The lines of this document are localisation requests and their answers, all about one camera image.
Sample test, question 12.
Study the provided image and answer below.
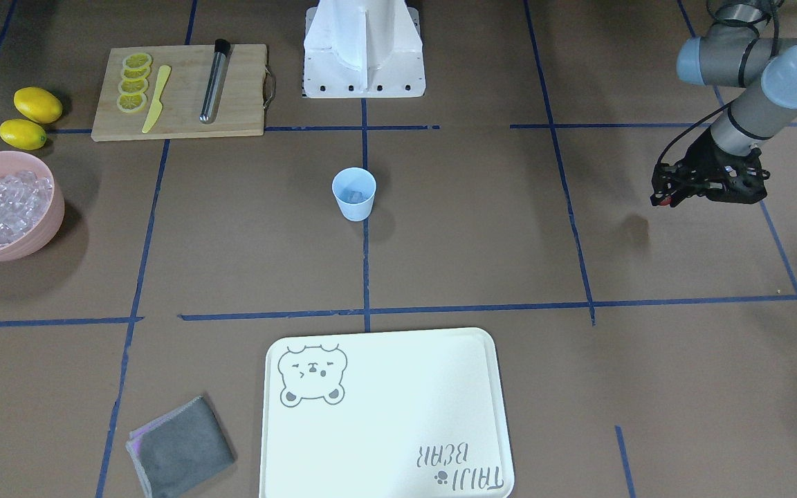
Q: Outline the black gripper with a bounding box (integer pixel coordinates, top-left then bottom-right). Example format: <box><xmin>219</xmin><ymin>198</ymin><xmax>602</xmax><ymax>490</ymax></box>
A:
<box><xmin>651</xmin><ymin>131</ymin><xmax>769</xmax><ymax>207</ymax></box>

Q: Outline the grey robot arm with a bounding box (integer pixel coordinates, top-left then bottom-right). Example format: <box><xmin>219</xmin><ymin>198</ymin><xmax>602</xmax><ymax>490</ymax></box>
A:
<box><xmin>650</xmin><ymin>1</ymin><xmax>797</xmax><ymax>207</ymax></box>

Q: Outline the light blue plastic cup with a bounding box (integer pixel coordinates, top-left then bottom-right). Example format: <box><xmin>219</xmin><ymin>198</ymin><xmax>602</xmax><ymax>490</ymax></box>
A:
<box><xmin>331</xmin><ymin>167</ymin><xmax>377</xmax><ymax>223</ymax></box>

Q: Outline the clear ice cubes pile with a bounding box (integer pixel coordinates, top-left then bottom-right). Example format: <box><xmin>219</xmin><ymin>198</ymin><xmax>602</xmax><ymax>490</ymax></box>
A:
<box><xmin>0</xmin><ymin>170</ymin><xmax>53</xmax><ymax>248</ymax></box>

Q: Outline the cream bear serving tray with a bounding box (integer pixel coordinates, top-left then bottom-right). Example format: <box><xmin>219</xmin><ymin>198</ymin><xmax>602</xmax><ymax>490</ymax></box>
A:
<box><xmin>259</xmin><ymin>327</ymin><xmax>515</xmax><ymax>497</ymax></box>

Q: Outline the wooden cutting board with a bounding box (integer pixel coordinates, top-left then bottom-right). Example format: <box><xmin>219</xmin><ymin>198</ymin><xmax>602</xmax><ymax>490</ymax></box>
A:
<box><xmin>91</xmin><ymin>44</ymin><xmax>274</xmax><ymax>142</ymax></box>

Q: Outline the steel black muddler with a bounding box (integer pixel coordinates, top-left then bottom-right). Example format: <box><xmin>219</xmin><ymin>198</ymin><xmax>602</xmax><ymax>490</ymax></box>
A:
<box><xmin>199</xmin><ymin>38</ymin><xmax>232</xmax><ymax>125</ymax></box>

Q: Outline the yellow plastic knife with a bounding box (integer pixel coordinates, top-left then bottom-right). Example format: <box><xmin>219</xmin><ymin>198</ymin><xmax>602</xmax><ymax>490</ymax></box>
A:
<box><xmin>141</xmin><ymin>65</ymin><xmax>172</xmax><ymax>133</ymax></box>

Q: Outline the lemon slice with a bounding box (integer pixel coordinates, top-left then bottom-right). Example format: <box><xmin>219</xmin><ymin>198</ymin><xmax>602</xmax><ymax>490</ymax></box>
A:
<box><xmin>121</xmin><ymin>66</ymin><xmax>151</xmax><ymax>82</ymax></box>
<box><xmin>116</xmin><ymin>92</ymin><xmax>147</xmax><ymax>113</ymax></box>
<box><xmin>121</xmin><ymin>53</ymin><xmax>153</xmax><ymax>71</ymax></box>
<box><xmin>118</xmin><ymin>78</ymin><xmax>149</xmax><ymax>95</ymax></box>

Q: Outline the grey folded cloth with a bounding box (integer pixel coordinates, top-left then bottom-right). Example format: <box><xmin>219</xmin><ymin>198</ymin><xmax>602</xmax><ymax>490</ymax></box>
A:
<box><xmin>125</xmin><ymin>395</ymin><xmax>235</xmax><ymax>497</ymax></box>

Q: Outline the whole yellow lemon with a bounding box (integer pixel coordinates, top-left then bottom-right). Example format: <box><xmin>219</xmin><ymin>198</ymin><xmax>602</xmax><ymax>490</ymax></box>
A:
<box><xmin>12</xmin><ymin>87</ymin><xmax>64</xmax><ymax>125</ymax></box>
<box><xmin>0</xmin><ymin>119</ymin><xmax>48</xmax><ymax>151</ymax></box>

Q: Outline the pink ribbed bowl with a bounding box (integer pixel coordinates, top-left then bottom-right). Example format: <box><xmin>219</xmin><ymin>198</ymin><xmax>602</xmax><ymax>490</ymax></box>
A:
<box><xmin>0</xmin><ymin>151</ymin><xmax>64</xmax><ymax>261</ymax></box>

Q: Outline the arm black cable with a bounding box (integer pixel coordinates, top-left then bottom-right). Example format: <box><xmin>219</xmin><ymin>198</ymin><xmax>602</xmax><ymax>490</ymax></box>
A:
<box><xmin>656</xmin><ymin>0</ymin><xmax>783</xmax><ymax>174</ymax></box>

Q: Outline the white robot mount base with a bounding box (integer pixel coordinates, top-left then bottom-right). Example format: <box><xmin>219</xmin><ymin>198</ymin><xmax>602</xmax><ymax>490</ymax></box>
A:
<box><xmin>302</xmin><ymin>1</ymin><xmax>426</xmax><ymax>99</ymax></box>

